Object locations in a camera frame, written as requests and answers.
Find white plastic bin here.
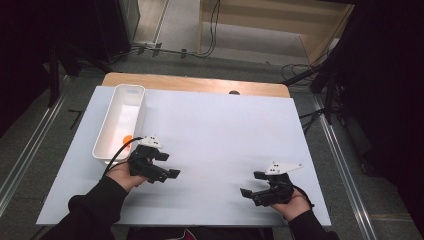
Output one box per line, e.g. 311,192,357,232
91,83,148,165

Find person's lap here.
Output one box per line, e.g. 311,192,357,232
127,226,276,240

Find coiled black floor cable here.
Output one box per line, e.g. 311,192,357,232
280,63,318,85

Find person's right hand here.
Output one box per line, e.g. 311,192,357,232
269,188,312,222

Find black stand legs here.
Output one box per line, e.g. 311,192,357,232
298,108,326,134

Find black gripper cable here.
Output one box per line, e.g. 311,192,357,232
101,136,144,180
293,185,316,210

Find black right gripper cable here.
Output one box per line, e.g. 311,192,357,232
293,185,316,210

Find metal floor rail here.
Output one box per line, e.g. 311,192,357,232
312,95,378,240
0,93,68,209

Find black cabinet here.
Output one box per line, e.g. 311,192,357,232
93,0,141,63

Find light wooden shelf unit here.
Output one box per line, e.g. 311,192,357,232
197,0,355,66

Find dark metal stand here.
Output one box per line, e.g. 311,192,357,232
46,39,63,108

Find white board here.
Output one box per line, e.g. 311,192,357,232
35,85,332,228

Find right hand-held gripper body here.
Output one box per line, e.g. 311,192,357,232
251,161,305,207

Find wooden table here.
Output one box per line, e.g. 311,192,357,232
101,72,292,99

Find person's left hand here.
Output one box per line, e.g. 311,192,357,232
105,160,150,194

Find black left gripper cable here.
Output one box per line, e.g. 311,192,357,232
101,136,144,180

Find power strip with plugs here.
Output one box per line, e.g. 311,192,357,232
131,41,188,60

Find black hanging cable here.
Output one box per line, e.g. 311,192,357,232
199,0,222,58

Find black curtain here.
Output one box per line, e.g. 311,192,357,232
328,0,424,236

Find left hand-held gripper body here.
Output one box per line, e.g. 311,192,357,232
127,134,171,185

